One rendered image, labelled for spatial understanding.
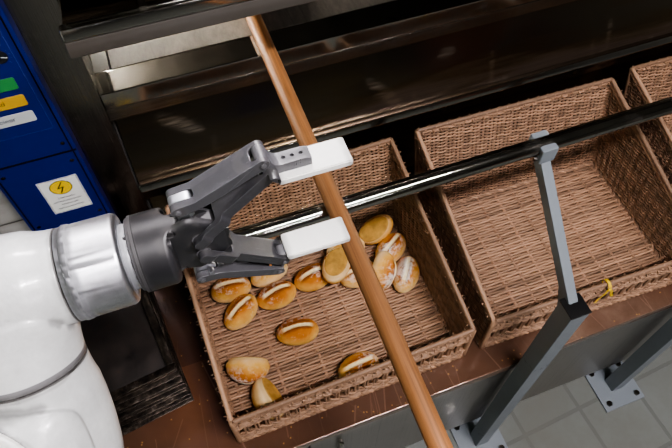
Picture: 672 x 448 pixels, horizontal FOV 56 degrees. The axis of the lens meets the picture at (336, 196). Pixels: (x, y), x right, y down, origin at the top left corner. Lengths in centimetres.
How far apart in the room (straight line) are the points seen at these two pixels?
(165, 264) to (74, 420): 16
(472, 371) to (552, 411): 69
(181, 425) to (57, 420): 89
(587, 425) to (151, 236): 181
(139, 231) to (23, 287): 10
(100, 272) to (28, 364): 10
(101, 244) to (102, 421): 18
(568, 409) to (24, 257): 186
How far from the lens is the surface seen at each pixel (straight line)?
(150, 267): 59
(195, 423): 151
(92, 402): 66
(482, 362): 156
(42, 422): 64
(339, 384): 136
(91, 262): 59
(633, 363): 210
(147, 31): 95
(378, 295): 89
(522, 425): 216
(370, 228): 161
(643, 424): 229
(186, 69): 122
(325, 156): 57
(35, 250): 61
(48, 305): 60
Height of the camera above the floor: 201
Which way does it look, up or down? 55 degrees down
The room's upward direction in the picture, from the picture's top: straight up
